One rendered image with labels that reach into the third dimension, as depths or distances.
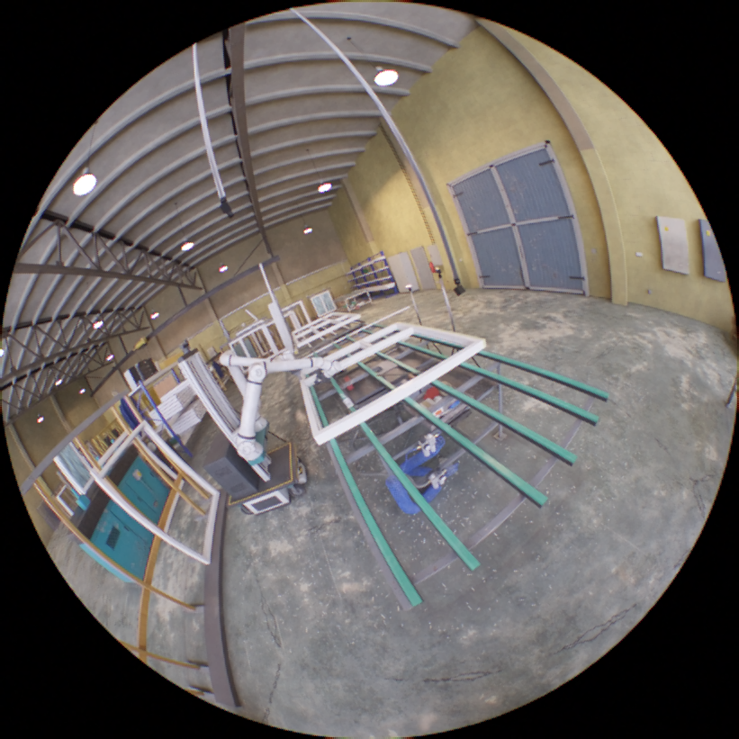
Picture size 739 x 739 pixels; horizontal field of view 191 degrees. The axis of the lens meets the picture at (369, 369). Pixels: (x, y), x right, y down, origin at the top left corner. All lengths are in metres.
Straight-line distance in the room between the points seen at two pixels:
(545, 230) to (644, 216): 2.89
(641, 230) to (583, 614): 6.16
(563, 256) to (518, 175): 2.43
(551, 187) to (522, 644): 7.25
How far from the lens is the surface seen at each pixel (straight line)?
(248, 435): 1.80
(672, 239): 6.25
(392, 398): 1.45
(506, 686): 1.83
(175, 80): 7.47
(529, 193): 6.93
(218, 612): 2.61
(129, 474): 4.56
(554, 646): 1.83
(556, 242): 6.72
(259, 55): 7.58
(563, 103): 6.69
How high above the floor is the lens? 1.69
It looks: 23 degrees down
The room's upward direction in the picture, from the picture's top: 22 degrees counter-clockwise
